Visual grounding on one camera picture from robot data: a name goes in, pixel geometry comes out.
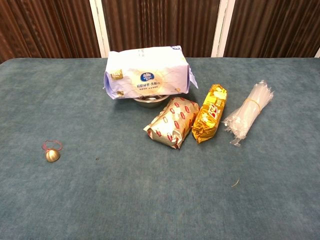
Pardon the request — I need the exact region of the small metal bowl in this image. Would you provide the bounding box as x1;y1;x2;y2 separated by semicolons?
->
132;94;171;109

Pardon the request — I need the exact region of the teal felt table mat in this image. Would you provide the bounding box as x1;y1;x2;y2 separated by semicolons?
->
0;57;320;240

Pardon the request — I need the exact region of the bundle of clear plastic straws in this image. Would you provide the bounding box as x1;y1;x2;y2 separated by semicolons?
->
221;79;275;147

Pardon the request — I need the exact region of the brown pleated curtain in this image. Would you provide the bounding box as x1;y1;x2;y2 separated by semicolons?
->
0;0;320;64

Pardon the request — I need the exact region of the golden yellow snack pack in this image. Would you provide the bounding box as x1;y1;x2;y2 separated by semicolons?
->
191;84;228;145

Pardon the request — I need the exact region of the silver red-print wrapped snack pack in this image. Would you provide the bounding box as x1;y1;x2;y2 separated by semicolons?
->
142;96;200;150

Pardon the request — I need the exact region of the white tissue pack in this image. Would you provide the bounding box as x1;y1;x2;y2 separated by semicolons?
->
102;45;199;100

